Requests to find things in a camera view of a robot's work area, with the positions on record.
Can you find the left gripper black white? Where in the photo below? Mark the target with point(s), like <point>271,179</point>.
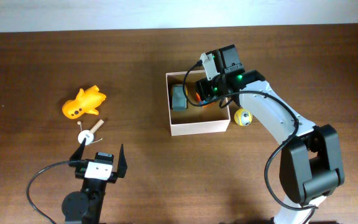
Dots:
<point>121,167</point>

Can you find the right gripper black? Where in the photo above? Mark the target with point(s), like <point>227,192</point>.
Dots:
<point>204,90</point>

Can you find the colourful puzzle cube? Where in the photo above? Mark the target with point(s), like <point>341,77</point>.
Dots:
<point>203,101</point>

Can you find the yellow ball with eyes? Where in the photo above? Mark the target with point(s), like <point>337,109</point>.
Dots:
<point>243,117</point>

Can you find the grey yellow toy car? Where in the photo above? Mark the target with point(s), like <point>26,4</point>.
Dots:
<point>178,98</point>

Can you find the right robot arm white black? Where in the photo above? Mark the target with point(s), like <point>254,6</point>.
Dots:
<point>311,165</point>

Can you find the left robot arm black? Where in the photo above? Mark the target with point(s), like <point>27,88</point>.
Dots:
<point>85,205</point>

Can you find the orange rubber animal toy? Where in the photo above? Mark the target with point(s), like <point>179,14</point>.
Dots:
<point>85,102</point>

